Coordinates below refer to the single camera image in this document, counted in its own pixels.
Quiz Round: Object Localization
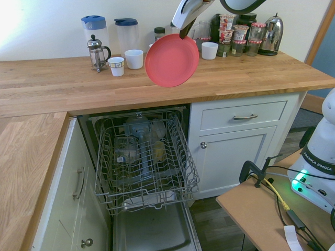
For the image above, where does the wooden door frame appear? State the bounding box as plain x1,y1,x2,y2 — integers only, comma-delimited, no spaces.
304,7,335,66

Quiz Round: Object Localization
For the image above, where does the grey wire dishwasher rack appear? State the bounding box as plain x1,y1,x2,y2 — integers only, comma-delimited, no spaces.
94,111,201,216

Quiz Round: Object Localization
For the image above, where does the short white cup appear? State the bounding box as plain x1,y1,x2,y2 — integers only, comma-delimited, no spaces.
201,41,219,60

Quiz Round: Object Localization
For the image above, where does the glass and steel French press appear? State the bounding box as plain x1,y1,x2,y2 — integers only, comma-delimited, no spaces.
87,34,112,73

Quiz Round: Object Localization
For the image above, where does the black cable to robot base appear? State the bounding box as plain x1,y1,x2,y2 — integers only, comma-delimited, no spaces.
266,165,335,181

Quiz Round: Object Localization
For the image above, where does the dishwasher tub frame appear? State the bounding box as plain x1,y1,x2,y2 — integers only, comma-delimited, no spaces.
77,104,191,218

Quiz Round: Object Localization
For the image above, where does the stainless steel kettle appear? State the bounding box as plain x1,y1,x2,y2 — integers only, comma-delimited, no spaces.
258,12,284,56

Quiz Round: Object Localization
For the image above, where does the red plastic plate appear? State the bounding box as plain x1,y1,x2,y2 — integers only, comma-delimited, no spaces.
144,33,200,88

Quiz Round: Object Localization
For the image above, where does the black cable with inline plug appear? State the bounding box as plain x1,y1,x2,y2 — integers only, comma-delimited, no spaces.
276,193,327,251

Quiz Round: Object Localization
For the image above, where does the metal drawer bar handle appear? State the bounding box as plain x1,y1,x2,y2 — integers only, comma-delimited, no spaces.
233,113,259,121

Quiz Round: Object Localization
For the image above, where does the dark jar with black lid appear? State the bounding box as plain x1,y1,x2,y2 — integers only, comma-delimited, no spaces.
236,13,258,27

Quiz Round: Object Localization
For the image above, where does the jar with green contents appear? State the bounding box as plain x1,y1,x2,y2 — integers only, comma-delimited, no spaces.
216,42,232,58

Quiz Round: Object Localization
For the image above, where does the yellowish drinking glass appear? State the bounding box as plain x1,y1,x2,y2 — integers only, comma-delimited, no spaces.
152,141,166,162

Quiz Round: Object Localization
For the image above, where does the white paper label strip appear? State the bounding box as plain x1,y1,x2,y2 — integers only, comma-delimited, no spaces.
284,225,304,251

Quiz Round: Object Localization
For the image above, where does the grey dishwasher spray tube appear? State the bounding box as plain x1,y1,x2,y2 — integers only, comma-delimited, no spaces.
122,116,155,181

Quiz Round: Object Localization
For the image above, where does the empty clear glass jar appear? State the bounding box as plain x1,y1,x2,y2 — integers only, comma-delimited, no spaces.
198,20,211,39

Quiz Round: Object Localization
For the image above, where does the wide white cup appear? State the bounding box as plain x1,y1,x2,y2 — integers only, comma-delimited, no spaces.
124,49,144,70

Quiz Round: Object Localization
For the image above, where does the black canister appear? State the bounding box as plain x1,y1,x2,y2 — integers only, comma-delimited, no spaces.
210,13,223,43

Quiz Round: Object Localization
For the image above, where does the white corner cabinet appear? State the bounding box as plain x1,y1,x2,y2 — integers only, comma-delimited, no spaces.
31,117,110,251

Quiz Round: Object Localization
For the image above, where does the black screw clamp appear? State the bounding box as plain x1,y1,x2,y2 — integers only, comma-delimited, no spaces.
239,153,283,188

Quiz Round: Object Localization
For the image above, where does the steel dishwasher door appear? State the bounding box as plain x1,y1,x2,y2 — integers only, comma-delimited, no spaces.
112,202,202,251

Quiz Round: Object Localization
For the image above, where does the spice jar with dark lid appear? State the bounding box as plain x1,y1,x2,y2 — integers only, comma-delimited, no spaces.
153,27,166,43

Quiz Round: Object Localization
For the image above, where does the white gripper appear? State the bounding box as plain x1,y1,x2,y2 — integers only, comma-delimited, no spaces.
172,0,210,40

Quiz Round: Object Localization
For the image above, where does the clear plastic container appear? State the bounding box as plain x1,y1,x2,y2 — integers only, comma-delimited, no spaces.
114,136,140,165

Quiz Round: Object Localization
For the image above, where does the grey cable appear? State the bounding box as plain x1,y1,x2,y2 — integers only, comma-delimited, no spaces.
266,171,298,181

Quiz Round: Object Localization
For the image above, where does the clear pitcher dark blue lid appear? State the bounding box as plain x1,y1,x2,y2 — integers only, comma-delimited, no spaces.
114,17,139,57

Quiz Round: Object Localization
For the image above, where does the patterned paper cup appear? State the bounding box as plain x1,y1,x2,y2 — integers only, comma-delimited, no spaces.
107,56,125,77

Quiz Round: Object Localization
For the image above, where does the dark grey floor mat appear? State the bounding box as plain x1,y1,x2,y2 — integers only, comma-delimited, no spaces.
289,107,324,131

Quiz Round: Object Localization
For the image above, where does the white drawer front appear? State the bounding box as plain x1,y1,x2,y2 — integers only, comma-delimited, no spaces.
200,101,287,131

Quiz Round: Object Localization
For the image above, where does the yellow cable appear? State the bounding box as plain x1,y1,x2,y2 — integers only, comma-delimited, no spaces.
263,177,293,211

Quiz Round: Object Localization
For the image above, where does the red and white yoghurt cup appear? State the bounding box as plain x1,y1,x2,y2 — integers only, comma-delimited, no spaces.
218,29,235,44
232,24,250,42
219,14,237,31

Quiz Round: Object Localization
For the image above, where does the white cabinet with drawer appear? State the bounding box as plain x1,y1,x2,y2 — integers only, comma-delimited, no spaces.
187,92,307,201

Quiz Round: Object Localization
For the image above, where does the long metal cabinet handle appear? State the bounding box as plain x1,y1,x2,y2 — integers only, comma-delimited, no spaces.
72,167,85,201

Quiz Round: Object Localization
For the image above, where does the white cabinet door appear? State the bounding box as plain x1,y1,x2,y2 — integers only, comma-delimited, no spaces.
198,125,278,193

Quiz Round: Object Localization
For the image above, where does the clear pitcher light blue lid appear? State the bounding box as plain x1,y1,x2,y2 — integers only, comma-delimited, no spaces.
81,15,109,54

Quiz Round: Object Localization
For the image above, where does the brown fibreboard mounting board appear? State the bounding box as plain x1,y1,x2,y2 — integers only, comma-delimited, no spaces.
216,150,335,251

